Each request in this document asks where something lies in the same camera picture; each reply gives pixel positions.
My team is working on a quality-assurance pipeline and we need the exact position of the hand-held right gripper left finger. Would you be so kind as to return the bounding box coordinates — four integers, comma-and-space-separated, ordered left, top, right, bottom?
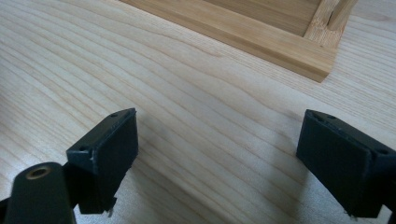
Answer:
64, 107, 139, 216

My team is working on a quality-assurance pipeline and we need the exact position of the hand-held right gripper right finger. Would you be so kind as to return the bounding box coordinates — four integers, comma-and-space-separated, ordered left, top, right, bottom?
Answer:
295, 108, 396, 218

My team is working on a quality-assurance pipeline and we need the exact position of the wooden rack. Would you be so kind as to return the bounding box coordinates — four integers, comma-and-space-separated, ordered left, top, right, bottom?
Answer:
120, 0, 359, 83

